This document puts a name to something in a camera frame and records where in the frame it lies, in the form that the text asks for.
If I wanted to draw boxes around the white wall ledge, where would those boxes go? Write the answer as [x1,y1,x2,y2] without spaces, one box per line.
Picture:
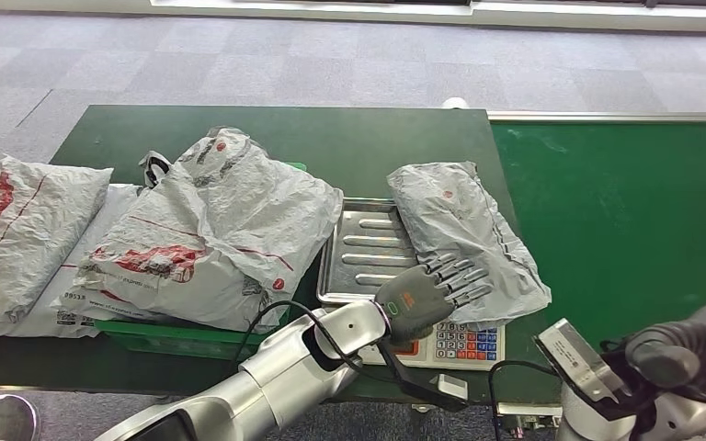
[0,0,706,35]

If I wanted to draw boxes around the green plastic crate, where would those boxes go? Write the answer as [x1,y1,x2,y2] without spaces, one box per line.
[94,161,309,362]

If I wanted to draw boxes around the bulky crumpled grey parcel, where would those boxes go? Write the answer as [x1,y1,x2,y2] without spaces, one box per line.
[0,154,114,325]

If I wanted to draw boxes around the small plain grey parcel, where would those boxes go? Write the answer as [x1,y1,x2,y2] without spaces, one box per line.
[386,161,553,330]

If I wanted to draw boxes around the flat white parcel, QR codes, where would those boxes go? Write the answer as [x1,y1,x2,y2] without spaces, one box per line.
[8,183,144,341]

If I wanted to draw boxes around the dark green table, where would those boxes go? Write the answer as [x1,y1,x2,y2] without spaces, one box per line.
[0,104,567,408]

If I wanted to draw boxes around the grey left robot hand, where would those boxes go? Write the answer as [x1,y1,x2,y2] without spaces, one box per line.
[374,252,495,345]

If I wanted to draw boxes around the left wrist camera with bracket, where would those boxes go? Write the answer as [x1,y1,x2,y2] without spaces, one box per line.
[377,340,471,413]

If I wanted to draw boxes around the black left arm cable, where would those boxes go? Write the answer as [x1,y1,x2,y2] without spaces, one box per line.
[231,300,392,386]

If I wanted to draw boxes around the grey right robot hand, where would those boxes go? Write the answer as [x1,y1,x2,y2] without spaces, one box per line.
[623,300,706,403]

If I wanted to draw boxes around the large grey red-print parcel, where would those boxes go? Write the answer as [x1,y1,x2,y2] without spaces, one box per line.
[73,126,345,334]

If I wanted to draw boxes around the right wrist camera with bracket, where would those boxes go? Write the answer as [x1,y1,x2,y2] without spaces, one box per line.
[532,318,634,421]

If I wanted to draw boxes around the green conveyor belt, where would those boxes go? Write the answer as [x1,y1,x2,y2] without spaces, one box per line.
[489,120,706,367]

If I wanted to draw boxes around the aluminium conveyor side rail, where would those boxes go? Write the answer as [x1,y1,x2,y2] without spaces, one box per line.
[486,110,706,124]

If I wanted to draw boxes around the white scale with steel tray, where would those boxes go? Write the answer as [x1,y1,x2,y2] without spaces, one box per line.
[316,198,507,372]

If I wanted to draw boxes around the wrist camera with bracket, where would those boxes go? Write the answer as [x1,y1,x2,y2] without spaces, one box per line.
[532,318,634,421]
[377,340,471,413]

